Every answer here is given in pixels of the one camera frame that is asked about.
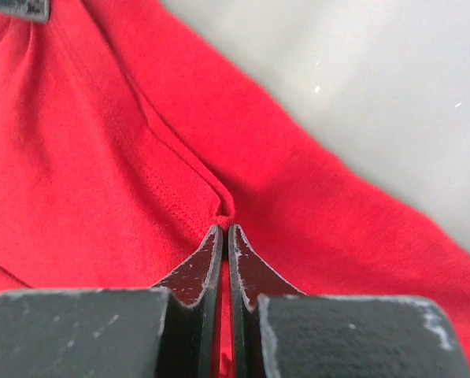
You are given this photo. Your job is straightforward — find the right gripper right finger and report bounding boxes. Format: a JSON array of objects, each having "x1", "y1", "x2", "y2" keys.
[{"x1": 228, "y1": 224, "x2": 470, "y2": 377}]

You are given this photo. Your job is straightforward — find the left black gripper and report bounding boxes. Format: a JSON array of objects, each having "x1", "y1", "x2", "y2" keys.
[{"x1": 0, "y1": 0, "x2": 50, "y2": 23}]

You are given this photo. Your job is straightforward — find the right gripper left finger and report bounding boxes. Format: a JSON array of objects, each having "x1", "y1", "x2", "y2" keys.
[{"x1": 0, "y1": 226, "x2": 223, "y2": 377}]

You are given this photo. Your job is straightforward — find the red t-shirt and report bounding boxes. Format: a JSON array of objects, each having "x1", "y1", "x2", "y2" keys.
[{"x1": 0, "y1": 1, "x2": 470, "y2": 361}]

